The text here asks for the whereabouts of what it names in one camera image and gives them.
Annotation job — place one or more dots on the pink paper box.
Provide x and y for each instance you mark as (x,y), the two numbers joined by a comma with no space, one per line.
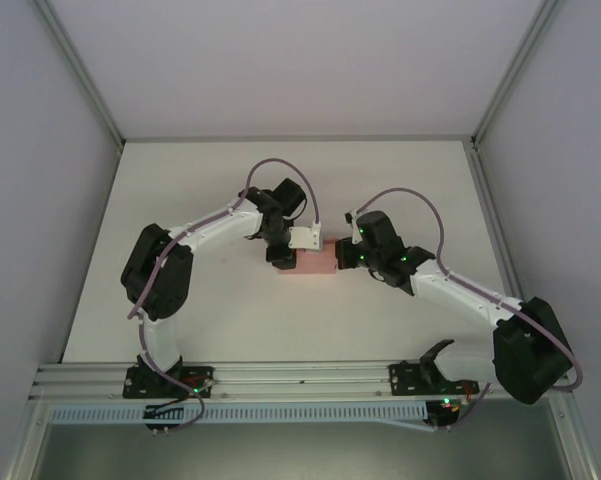
(315,262)

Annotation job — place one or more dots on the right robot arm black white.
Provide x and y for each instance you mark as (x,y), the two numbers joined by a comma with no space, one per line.
(530,350)

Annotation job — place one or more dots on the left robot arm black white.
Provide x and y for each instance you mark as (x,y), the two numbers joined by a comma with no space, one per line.
(155,270)

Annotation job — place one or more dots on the black right controller board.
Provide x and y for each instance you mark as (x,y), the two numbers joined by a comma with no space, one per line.
(442,415)

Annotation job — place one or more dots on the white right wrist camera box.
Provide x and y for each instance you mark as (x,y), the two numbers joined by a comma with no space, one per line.
(351,217)

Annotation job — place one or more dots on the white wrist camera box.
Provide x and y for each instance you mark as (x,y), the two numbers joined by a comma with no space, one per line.
(305,237)
(351,217)

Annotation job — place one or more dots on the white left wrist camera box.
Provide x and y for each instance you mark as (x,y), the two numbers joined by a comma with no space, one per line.
(305,237)

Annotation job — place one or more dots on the aluminium back rail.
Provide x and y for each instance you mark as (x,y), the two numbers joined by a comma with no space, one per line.
(300,138)

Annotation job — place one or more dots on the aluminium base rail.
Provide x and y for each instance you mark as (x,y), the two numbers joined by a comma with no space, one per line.
(300,372)

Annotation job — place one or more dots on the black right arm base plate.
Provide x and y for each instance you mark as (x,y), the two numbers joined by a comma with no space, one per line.
(405,380)

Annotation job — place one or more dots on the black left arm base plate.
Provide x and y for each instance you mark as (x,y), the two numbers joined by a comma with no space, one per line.
(202,375)

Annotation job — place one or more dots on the aluminium frame post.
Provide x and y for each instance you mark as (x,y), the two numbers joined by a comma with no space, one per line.
(514,75)
(85,75)

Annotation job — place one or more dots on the aluminium frame leg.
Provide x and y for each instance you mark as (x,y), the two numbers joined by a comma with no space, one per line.
(27,440)
(575,440)

